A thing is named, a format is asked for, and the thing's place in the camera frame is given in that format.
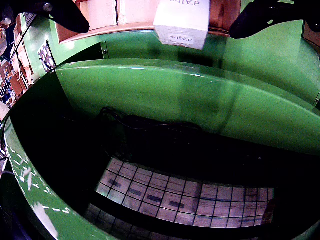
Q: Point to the white d'Alba carton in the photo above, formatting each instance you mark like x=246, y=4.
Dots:
x=182, y=22

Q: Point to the shallow cardboard tray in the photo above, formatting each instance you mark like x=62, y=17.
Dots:
x=105, y=12

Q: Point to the black patterned card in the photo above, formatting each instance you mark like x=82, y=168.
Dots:
x=47, y=56

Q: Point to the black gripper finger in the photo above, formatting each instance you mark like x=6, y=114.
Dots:
x=62, y=15
x=262, y=17

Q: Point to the green metal shelf unit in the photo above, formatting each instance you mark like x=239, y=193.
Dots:
x=162, y=95

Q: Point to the background cardboard carton stack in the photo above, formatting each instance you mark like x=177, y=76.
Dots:
x=15, y=65

